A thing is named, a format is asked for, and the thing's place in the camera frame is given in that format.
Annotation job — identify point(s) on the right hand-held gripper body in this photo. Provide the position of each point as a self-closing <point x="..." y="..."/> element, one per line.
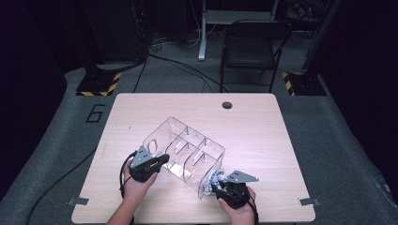
<point x="239" y="176"/>

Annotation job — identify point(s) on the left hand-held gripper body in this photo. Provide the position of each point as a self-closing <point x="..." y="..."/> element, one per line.
<point x="140" y="157"/>

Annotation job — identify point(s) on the white black patterned cloth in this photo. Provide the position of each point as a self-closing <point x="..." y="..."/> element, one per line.
<point x="211" y="181"/>

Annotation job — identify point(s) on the clear acrylic organizer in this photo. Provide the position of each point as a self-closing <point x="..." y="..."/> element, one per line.
<point x="187" y="150"/>

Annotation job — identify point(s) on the person's left hand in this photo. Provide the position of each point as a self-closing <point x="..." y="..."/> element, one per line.
<point x="133" y="190"/>

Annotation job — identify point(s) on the person's right hand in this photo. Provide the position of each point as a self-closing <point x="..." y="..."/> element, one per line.
<point x="242" y="217"/>

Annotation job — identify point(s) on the grey tape strip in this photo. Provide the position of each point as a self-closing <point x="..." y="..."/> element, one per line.
<point x="78" y="201"/>
<point x="309" y="202"/>

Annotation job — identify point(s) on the black stand yellow striped base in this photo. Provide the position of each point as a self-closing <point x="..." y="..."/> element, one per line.
<point x="98" y="84"/>
<point x="305" y="84"/>

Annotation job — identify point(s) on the black folding chair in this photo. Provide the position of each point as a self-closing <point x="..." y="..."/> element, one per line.
<point x="248" y="51"/>

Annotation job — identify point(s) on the black equipment cabinet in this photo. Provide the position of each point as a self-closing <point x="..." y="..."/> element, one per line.
<point x="119" y="31"/>

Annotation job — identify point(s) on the white metal desk frame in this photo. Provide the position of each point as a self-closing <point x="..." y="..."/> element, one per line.
<point x="202" y="47"/>

